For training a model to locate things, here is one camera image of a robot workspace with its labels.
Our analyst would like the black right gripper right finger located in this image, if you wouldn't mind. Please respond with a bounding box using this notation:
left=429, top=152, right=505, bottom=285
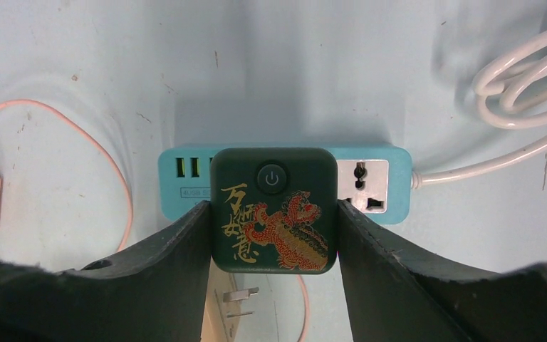
left=338, top=201, right=547, bottom=341

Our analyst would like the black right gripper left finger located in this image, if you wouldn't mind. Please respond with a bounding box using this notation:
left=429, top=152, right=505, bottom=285
left=0, top=201, right=211, bottom=341

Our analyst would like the dark green dragon adapter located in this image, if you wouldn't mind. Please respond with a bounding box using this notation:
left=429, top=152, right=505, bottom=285
left=209, top=147, right=338, bottom=274

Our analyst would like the teal blue power strip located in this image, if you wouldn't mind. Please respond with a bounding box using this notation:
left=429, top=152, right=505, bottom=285
left=157, top=143, right=412, bottom=224

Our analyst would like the beige cube socket adapter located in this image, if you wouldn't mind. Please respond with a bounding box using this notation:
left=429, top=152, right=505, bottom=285
left=201, top=260, right=259, bottom=342

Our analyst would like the white cable of teal strip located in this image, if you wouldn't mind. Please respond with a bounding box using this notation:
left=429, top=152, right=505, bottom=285
left=411, top=19, right=547, bottom=189

